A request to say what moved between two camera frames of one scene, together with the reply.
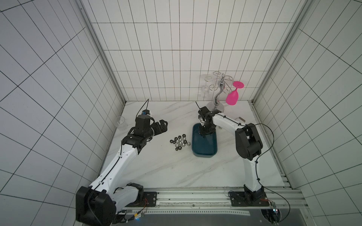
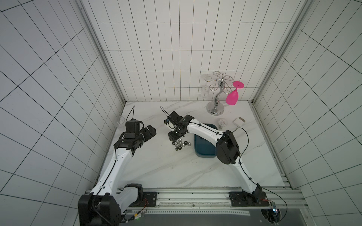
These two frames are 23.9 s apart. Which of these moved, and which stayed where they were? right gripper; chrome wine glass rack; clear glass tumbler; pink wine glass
Moved: right gripper
Stayed: chrome wine glass rack; pink wine glass; clear glass tumbler
